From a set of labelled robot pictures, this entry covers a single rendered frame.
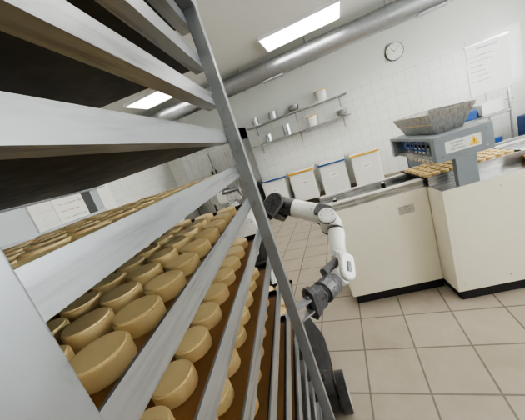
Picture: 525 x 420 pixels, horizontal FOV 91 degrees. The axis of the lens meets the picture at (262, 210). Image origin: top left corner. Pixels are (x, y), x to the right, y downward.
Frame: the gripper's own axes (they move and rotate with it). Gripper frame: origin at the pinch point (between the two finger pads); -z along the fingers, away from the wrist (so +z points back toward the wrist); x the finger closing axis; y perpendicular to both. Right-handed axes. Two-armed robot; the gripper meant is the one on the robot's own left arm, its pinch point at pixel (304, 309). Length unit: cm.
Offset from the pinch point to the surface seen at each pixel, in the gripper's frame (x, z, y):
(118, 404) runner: 45, -52, 45
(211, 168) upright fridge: 57, 229, -447
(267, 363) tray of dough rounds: 16.6, -31.0, 22.2
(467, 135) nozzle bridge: 27, 144, 19
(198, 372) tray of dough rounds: 34, -45, 34
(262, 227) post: 37.3, -11.2, 8.1
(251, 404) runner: 26, -41, 35
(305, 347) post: -3.2, -10.7, 8.1
